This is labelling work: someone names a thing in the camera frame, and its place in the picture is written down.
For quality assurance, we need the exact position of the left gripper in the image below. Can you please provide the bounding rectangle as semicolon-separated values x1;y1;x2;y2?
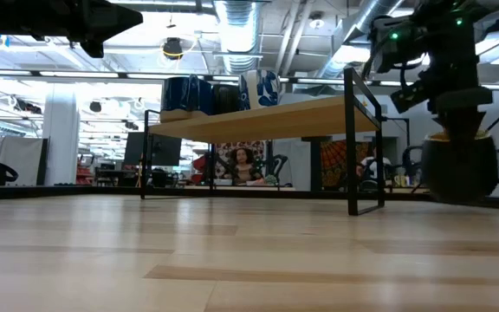
28;0;144;59

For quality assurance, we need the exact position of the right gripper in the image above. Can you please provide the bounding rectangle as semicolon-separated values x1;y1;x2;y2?
424;42;494;136

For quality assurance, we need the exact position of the navy blue mug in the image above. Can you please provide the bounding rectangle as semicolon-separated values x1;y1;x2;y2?
160;74;214;124

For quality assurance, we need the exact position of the white mug with blue flowers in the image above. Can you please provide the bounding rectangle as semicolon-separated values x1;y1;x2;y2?
237;68;282;109

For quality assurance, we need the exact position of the black hanging ceiling device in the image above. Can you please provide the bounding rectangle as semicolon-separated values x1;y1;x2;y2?
162;36;185;61

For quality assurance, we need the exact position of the person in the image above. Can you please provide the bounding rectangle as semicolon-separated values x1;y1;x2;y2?
355;146;394;181
227;146;264;186

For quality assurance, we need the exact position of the white column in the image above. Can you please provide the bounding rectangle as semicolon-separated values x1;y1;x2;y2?
42;95;81;186

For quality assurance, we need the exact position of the orange patterned tapestry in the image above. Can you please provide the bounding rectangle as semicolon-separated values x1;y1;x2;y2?
320;140;370;190

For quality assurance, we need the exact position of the black rounded object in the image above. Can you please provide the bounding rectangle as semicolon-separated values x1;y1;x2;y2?
211;83;241;116

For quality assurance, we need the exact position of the black monitor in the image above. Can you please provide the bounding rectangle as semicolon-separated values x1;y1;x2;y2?
123;132;183;167

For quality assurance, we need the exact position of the red chair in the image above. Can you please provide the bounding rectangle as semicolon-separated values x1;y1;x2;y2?
191;154;211;184

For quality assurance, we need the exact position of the round ceiling lamp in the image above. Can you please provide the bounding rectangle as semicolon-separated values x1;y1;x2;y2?
308;11;325;30

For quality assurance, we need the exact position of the red patterned tapestry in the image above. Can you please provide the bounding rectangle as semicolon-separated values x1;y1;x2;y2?
214;140;268;179

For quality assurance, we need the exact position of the wooden shelf with black legs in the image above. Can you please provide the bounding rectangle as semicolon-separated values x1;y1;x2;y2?
139;67;387;217

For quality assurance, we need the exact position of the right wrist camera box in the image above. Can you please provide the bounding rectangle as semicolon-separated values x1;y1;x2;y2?
390;80;432;114

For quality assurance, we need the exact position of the silver ribbed air duct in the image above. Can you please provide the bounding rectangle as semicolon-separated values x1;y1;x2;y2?
214;0;262;75

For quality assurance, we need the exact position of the silver smooth air duct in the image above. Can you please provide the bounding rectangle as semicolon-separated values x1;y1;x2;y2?
318;0;406;79

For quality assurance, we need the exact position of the black table frame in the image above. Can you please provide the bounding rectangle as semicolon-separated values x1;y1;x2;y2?
0;184;499;213

